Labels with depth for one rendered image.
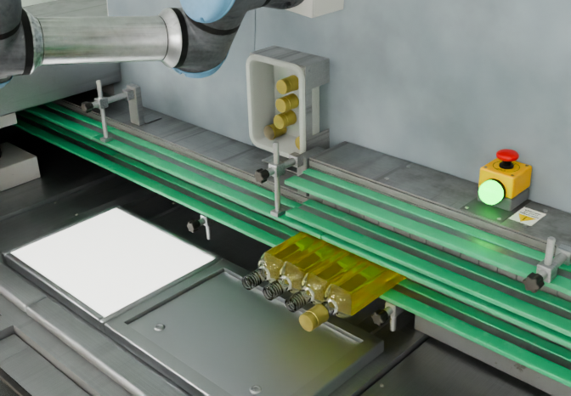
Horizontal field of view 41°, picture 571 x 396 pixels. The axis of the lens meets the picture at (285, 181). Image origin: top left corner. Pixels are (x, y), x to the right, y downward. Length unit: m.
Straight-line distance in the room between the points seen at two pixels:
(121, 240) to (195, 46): 0.63
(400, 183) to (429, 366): 0.36
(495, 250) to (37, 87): 1.34
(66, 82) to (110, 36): 0.80
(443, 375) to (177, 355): 0.52
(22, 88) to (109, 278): 0.64
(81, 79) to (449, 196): 1.19
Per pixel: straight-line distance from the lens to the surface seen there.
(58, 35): 1.41
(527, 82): 1.42
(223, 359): 1.50
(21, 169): 2.36
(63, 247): 1.93
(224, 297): 1.67
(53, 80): 2.20
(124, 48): 1.45
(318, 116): 1.69
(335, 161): 1.60
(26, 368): 1.64
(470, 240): 1.37
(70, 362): 1.60
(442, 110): 1.53
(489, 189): 1.40
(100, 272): 1.81
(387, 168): 1.57
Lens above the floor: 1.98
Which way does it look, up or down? 40 degrees down
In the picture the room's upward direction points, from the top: 116 degrees counter-clockwise
